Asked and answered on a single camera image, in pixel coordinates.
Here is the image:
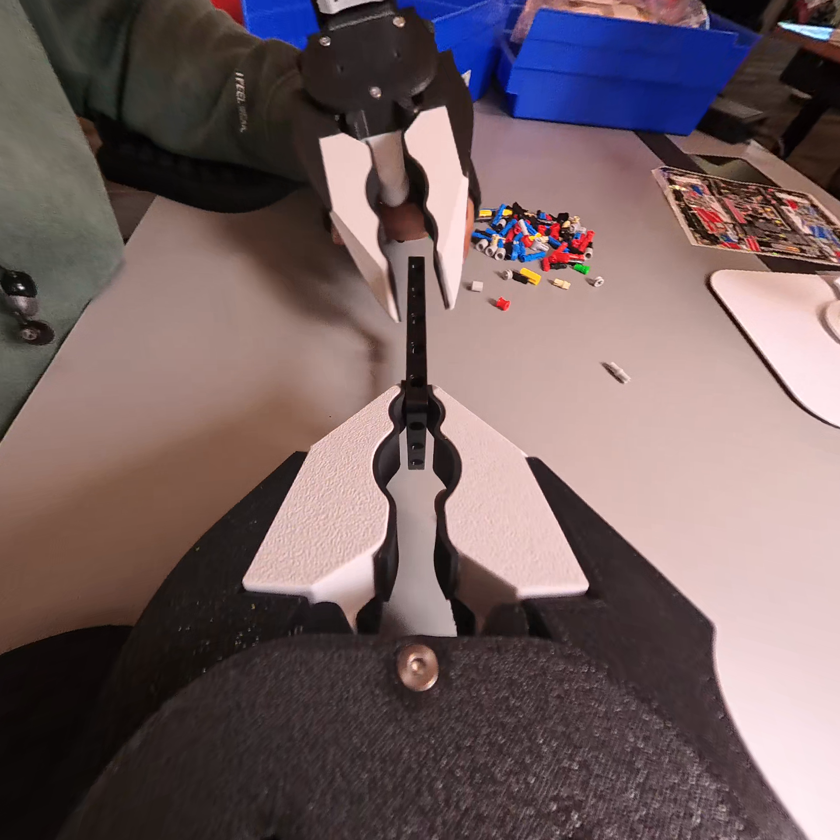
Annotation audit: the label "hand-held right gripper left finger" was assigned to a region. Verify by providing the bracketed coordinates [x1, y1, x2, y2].
[243, 384, 411, 634]

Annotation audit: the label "blue plastic bin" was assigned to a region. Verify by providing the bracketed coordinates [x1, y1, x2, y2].
[494, 7, 763, 137]

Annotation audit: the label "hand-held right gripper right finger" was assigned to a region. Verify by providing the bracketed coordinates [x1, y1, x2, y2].
[427, 386, 589, 634]

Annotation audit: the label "white book stand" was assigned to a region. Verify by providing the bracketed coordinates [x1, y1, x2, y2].
[707, 268, 840, 429]

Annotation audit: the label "person's green hoodie torso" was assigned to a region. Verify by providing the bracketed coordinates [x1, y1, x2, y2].
[0, 0, 127, 435]

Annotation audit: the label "pile of lego pieces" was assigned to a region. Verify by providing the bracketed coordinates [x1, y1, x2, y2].
[468, 201, 606, 313]

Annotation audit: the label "holographic sticker sheet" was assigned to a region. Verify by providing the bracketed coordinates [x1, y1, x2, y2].
[651, 165, 840, 268]

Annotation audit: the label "black earphone with cable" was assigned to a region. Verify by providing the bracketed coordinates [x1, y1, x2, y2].
[0, 264, 58, 347]

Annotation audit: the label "black lego frame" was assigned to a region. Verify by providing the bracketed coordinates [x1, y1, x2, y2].
[401, 255, 436, 473]

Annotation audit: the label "large clear bag lego parts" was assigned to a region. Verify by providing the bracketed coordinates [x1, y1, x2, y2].
[511, 0, 714, 32]

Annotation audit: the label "person's left hand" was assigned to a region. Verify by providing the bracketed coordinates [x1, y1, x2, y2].
[330, 196, 475, 262]

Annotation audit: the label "blue bin with tag label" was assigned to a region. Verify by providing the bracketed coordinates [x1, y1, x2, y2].
[239, 0, 508, 104]

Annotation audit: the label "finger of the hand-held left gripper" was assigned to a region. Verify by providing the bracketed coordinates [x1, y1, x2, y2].
[406, 107, 471, 311]
[318, 131, 403, 324]

